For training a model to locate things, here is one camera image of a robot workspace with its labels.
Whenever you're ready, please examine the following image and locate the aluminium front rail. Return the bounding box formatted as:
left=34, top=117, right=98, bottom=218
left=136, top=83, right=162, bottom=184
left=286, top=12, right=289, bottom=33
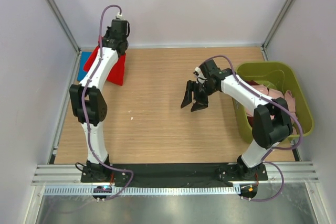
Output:
left=32, top=162, right=319, bottom=188

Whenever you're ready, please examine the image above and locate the red t-shirt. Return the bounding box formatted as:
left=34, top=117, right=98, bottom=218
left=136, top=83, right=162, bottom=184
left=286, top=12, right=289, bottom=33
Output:
left=79, top=44, right=126, bottom=90

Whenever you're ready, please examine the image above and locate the olive green plastic bin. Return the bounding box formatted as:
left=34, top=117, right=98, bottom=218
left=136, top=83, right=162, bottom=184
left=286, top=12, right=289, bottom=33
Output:
left=232, top=61, right=314, bottom=144

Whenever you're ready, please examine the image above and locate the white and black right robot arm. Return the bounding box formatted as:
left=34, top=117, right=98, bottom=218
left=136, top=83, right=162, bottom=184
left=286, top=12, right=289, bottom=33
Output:
left=181, top=59, right=292, bottom=180

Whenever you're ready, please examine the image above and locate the pink t-shirt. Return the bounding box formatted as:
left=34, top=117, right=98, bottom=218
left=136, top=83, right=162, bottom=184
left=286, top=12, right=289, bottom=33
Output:
left=245, top=83, right=300, bottom=135

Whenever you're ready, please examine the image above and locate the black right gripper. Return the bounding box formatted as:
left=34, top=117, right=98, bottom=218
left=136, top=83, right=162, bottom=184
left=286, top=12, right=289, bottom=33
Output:
left=181, top=80, right=217, bottom=112

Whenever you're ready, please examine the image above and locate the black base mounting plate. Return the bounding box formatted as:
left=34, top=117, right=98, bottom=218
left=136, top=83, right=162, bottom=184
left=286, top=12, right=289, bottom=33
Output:
left=75, top=162, right=268, bottom=188

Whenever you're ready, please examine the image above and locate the white slotted cable duct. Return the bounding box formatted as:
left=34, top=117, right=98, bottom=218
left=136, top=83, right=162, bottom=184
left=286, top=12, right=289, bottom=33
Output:
left=44, top=184, right=240, bottom=197

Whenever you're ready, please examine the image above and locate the dark maroon t-shirt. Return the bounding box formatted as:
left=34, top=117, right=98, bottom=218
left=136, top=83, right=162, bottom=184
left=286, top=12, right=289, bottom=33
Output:
left=247, top=115, right=254, bottom=127

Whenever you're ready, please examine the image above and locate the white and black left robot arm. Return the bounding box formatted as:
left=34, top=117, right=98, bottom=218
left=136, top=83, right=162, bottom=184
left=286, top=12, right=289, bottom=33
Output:
left=69, top=18, right=130, bottom=183

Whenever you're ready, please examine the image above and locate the folded blue t-shirt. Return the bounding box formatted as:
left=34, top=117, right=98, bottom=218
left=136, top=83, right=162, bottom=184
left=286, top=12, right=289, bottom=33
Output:
left=77, top=51, right=91, bottom=82

